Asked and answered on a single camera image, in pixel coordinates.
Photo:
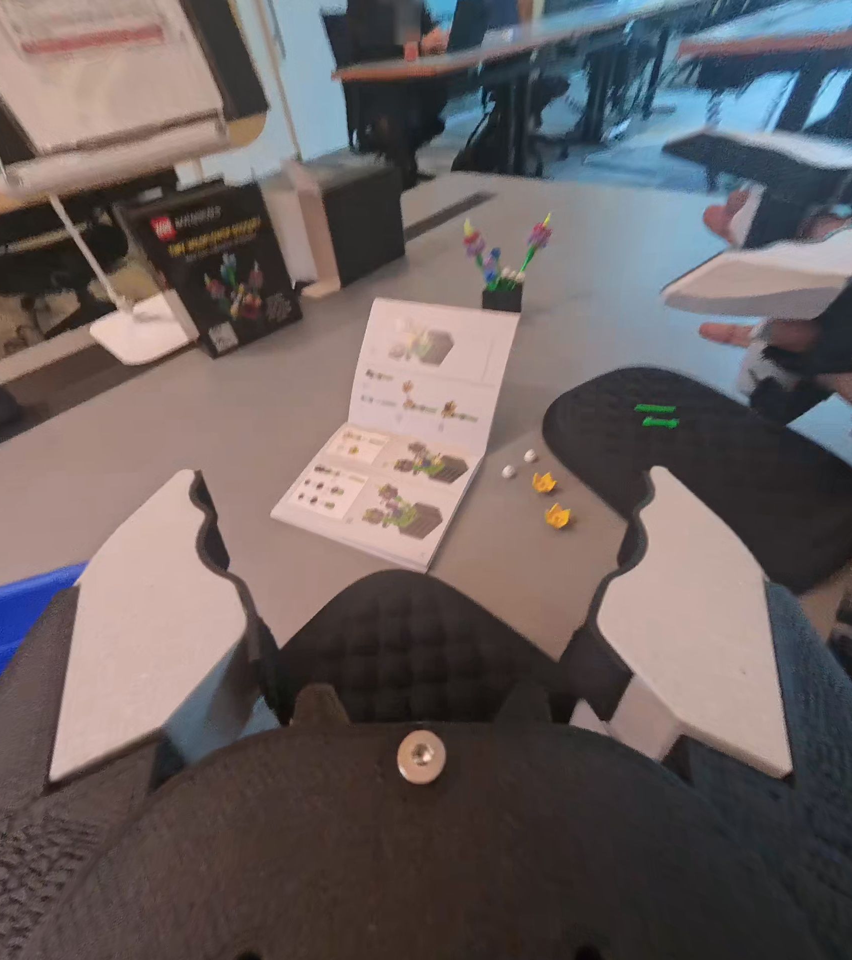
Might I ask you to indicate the yellow brick flower piece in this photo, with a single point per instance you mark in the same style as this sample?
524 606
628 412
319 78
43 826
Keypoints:
558 515
543 482

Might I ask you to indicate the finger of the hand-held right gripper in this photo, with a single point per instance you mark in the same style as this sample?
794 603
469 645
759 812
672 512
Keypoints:
771 277
778 161

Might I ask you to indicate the open instruction booklet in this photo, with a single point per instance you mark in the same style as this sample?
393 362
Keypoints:
426 352

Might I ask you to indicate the white flip chart board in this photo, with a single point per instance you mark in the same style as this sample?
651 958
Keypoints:
95 67

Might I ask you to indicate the green knobbed brick stem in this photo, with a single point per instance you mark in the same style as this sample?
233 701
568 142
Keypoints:
660 422

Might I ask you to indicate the brick flower bouquet model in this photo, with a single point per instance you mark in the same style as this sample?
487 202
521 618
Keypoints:
502 298

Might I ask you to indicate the person's right hand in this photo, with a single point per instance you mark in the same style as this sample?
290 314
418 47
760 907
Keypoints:
726 217

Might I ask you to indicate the long background table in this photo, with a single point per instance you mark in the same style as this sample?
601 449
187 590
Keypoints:
516 45

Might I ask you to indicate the black brick set box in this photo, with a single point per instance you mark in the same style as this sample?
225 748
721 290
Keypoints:
230 262

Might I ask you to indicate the white stand with base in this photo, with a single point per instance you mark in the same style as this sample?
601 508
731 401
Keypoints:
148 334

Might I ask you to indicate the black box with white panel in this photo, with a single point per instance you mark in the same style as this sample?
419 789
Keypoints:
358 225

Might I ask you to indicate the black quilted pad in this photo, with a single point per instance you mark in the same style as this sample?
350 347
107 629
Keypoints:
733 480

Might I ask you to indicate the green plain brick stem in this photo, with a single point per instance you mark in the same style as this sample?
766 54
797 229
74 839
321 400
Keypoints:
655 408

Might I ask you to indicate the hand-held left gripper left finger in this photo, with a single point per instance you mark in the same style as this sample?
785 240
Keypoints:
148 622

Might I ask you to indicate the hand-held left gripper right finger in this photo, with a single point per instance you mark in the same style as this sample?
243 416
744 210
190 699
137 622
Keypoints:
696 622

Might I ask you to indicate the grey desk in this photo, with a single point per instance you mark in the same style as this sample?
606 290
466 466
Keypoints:
133 420

